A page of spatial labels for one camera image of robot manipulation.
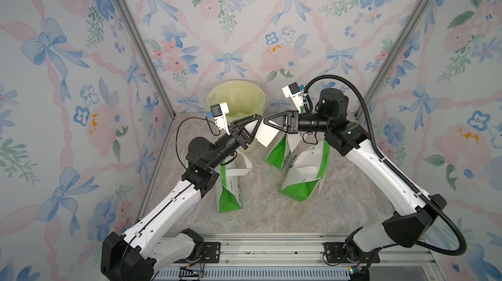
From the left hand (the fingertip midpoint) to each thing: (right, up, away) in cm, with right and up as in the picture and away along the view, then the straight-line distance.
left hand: (260, 118), depth 57 cm
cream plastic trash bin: (-2, -10, +51) cm, 52 cm away
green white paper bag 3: (+19, -17, +18) cm, 31 cm away
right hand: (+2, -1, +2) cm, 3 cm away
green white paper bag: (-11, -26, +13) cm, 31 cm away
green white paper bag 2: (+10, -14, +36) cm, 40 cm away
